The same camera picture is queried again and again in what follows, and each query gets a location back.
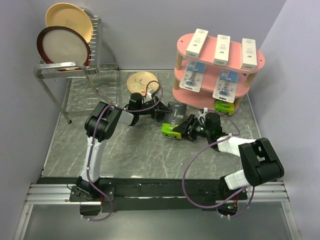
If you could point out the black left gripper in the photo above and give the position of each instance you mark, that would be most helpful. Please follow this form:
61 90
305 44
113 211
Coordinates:
159 111

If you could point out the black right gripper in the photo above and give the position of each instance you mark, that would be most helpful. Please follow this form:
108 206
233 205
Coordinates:
183 128

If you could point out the black green razor box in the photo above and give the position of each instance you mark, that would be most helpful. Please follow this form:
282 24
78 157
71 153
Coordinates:
173 119
223 107

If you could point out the blue razor blister pack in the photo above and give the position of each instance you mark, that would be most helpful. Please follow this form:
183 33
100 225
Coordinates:
193 76
226 86

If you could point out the pink three-tier shelf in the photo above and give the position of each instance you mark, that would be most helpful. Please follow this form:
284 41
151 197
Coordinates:
204 98

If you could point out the white razor box slanted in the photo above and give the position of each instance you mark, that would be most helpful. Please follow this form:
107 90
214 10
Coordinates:
196 43

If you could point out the white razor box bottom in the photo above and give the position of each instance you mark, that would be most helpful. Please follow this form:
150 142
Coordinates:
222 50

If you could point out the white razor box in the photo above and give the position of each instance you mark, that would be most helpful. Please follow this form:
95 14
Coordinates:
248 56
222 50

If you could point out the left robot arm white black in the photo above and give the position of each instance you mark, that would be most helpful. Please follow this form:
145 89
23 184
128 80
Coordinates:
100 126

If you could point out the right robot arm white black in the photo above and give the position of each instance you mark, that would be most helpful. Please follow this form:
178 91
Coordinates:
260 163

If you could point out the floral wooden plate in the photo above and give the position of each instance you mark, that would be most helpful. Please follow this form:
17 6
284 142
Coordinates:
138 82

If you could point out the metal dish rack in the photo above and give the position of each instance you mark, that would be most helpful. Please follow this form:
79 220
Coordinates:
89 85

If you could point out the brown rimmed white plate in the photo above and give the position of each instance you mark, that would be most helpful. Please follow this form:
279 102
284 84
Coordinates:
59 44

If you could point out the beige plate in rack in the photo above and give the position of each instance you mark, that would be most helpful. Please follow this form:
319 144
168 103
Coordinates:
70 16

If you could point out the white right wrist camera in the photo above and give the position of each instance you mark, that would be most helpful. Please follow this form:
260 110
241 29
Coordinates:
202 113

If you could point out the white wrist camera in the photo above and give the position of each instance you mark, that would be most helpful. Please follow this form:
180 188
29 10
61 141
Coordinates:
150 95
202 113

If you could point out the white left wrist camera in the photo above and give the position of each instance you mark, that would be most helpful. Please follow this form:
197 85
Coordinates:
150 95

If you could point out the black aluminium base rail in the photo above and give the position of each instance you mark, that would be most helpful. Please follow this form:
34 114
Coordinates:
141 194

